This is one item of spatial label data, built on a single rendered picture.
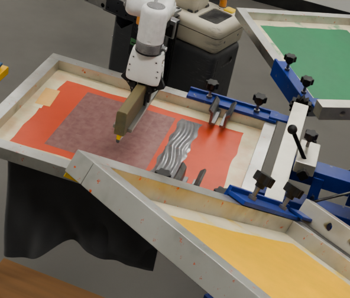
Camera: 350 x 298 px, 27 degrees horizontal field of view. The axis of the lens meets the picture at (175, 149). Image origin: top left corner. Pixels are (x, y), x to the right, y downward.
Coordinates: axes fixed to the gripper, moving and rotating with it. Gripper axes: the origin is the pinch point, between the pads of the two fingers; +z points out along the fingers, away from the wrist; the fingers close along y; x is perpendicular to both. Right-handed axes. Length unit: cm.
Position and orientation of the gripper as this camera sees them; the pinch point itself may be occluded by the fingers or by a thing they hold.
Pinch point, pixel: (140, 96)
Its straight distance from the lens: 216.1
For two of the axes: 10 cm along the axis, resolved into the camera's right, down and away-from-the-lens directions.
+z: -1.7, 8.1, 5.6
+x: -2.7, 5.1, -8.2
